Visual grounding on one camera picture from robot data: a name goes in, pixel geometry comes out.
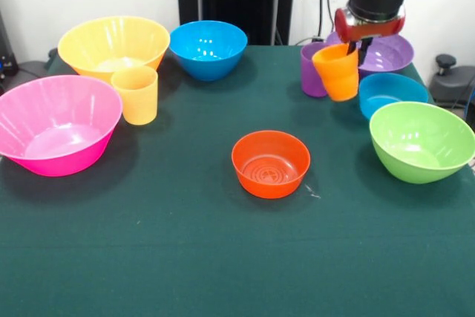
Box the large yellow-orange bowl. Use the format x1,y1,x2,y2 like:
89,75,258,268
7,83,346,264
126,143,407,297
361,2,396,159
57,16,171,85

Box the dark grey round base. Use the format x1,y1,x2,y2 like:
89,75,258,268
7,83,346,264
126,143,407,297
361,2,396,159
16,48,59,73
430,53,475,108

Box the small red-orange bowl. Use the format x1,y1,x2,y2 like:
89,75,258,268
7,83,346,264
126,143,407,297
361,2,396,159
231,130,312,200

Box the orange cup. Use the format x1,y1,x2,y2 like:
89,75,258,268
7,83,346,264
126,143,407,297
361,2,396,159
312,42,360,102

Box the dark green table cloth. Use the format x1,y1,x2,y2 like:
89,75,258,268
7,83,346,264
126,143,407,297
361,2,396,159
0,45,475,317

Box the pink bowl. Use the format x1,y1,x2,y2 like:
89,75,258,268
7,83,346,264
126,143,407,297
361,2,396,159
0,74,123,177

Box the black electronics box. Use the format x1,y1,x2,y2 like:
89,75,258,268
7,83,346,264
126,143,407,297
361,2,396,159
0,10,19,77

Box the shallow blue bowl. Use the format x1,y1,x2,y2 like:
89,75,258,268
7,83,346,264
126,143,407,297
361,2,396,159
358,73,430,120

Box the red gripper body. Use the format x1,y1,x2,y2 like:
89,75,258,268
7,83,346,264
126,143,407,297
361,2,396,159
333,4,407,45

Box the purple bowl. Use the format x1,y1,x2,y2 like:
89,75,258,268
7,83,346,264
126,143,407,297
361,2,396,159
325,31,415,79

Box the yellow cup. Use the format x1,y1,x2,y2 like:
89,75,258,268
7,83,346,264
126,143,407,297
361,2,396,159
111,65,159,126

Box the lime green bowl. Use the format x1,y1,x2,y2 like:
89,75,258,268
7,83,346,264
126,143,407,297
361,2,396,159
369,101,475,185

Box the purple cup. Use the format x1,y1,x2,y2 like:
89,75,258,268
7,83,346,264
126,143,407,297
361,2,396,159
300,42,328,99

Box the deep blue bowl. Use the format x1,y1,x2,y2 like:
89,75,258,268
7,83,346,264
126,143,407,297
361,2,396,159
169,20,249,82

